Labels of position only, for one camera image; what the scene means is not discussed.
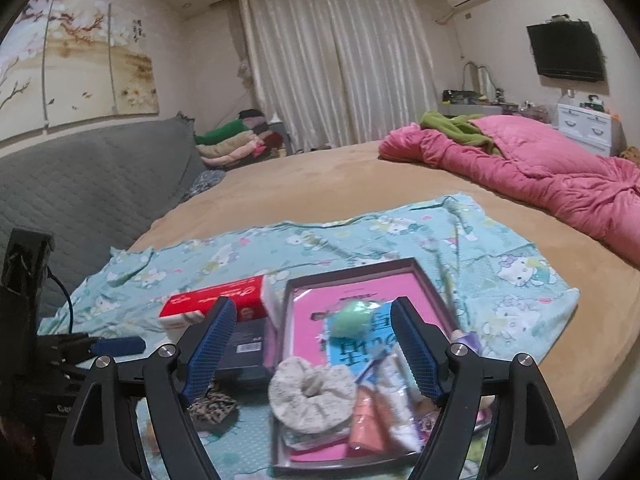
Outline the white and blue wipes packet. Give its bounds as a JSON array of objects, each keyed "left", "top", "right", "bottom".
[{"left": 380, "top": 350, "right": 426, "bottom": 451}]

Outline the red and white carton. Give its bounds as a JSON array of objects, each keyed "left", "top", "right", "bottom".
[{"left": 159, "top": 275, "right": 278, "bottom": 331}]

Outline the small black box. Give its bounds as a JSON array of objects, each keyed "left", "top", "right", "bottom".
[{"left": 215, "top": 320, "right": 273, "bottom": 382}]

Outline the black cable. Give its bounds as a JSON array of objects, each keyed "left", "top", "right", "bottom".
[{"left": 47, "top": 267, "right": 74, "bottom": 335}]

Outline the blossom wall painting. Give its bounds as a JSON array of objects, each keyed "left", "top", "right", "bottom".
[{"left": 0, "top": 0, "right": 161, "bottom": 143}]

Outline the purple scrunchie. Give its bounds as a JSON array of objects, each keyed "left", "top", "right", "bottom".
[{"left": 452, "top": 330, "right": 483, "bottom": 361}]

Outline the grey quilted headboard cover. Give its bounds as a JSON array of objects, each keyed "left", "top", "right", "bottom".
[{"left": 0, "top": 114, "right": 206, "bottom": 321}]

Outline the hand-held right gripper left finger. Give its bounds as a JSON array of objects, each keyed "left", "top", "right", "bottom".
[{"left": 52, "top": 296, "right": 238, "bottom": 480}]

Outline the green powder puff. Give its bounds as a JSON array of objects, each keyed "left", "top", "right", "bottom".
[{"left": 332, "top": 302, "right": 386, "bottom": 339}]

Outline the green cloth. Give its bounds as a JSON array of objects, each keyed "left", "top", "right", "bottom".
[{"left": 419, "top": 110, "right": 501, "bottom": 156}]

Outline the white floral scrunchie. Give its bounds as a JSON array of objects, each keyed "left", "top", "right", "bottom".
[{"left": 269, "top": 357, "right": 358, "bottom": 433}]

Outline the pile of folded clothes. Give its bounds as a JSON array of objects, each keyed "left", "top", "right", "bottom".
[{"left": 194, "top": 109, "right": 288, "bottom": 168}]

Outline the pink quilt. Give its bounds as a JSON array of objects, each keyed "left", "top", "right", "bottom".
[{"left": 378, "top": 115, "right": 640, "bottom": 253}]

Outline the leopard print scrunchie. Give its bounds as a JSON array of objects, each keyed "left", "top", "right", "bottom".
[{"left": 189, "top": 382, "right": 238, "bottom": 428}]

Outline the black wall television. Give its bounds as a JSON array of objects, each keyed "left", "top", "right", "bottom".
[{"left": 526, "top": 20, "right": 606, "bottom": 83}]

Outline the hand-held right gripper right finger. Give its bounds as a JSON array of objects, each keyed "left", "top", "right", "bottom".
[{"left": 390, "top": 296, "right": 578, "bottom": 480}]

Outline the dark floral pillow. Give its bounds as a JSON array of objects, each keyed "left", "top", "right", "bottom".
[{"left": 182, "top": 170, "right": 227, "bottom": 203}]

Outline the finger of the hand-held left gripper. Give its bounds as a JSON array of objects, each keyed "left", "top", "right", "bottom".
[{"left": 92, "top": 337, "right": 147, "bottom": 356}]

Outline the orange pink tube packet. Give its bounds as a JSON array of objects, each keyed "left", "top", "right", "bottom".
[{"left": 348, "top": 385, "right": 396, "bottom": 453}]

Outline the dark shallow cardboard box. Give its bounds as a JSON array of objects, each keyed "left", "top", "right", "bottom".
[{"left": 270, "top": 256, "right": 501, "bottom": 478}]

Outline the white drawer cabinet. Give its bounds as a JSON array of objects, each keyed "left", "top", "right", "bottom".
[{"left": 556, "top": 102, "right": 626, "bottom": 157}]

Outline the white curtain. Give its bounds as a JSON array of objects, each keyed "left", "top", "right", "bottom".
[{"left": 236, "top": 0, "right": 436, "bottom": 153}]

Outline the cluttered side desk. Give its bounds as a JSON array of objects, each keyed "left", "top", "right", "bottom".
[{"left": 440, "top": 62, "right": 551, "bottom": 121}]

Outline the pink and blue book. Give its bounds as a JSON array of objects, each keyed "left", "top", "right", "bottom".
[{"left": 287, "top": 272, "right": 451, "bottom": 461}]

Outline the teal cartoon printed blanket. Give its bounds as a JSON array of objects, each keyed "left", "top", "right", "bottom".
[{"left": 37, "top": 191, "right": 581, "bottom": 480}]

